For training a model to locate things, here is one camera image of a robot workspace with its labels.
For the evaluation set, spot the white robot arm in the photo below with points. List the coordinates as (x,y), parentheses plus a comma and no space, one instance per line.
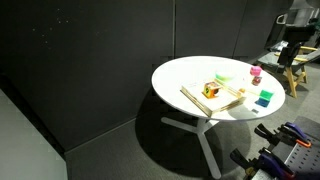
(296,13)

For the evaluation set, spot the purple black spring clamp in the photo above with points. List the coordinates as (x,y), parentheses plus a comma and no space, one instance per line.
(273,163)
(295,130)

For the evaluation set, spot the green bowl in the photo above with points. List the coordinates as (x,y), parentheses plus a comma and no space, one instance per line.
(225,76)

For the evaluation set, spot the blue block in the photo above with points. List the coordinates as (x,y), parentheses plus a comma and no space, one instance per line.
(262,102)

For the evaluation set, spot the colourful patterned cube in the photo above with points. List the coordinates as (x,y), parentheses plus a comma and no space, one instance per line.
(211,90)

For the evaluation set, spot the white cabinet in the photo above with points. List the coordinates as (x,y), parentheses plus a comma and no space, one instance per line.
(26,146)

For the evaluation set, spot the green block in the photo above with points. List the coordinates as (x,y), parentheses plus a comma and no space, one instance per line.
(266,94)

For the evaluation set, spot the white table base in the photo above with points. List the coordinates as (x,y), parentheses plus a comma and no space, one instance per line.
(203,133)

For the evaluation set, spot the wooden stool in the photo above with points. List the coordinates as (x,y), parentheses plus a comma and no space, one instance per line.
(291,81)

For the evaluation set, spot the small orange piece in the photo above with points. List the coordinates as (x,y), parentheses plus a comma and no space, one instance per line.
(257,81)

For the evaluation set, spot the wooden tray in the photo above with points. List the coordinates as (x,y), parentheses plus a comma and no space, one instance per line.
(213,103)

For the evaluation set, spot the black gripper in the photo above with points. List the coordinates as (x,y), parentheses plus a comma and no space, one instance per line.
(300,33)

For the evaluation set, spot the magenta block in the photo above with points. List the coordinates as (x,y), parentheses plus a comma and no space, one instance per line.
(256,71)

